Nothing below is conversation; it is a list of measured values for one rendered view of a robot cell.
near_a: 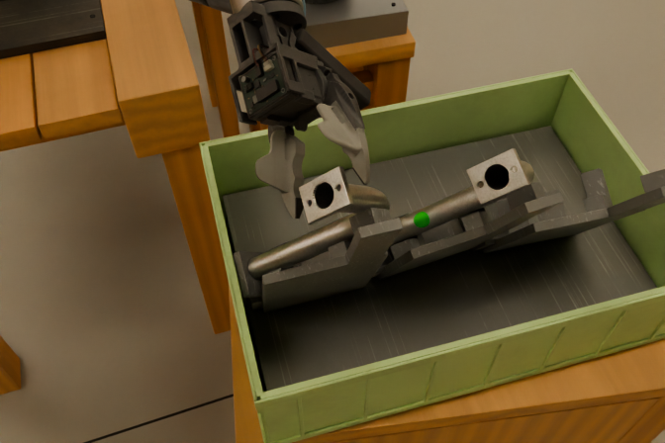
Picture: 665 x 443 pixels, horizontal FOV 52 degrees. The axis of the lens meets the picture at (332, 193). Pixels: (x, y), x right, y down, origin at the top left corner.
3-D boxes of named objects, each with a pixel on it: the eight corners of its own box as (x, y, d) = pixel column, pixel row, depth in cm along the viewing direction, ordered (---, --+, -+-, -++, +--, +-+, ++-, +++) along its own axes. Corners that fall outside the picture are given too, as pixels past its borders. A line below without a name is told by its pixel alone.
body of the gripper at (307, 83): (238, 130, 68) (213, 26, 71) (295, 141, 75) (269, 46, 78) (294, 94, 64) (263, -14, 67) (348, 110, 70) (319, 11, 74)
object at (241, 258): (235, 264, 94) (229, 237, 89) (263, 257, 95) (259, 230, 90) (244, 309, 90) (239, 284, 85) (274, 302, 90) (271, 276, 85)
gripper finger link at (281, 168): (243, 216, 69) (247, 126, 69) (283, 219, 73) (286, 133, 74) (266, 216, 67) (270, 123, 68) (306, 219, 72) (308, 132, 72)
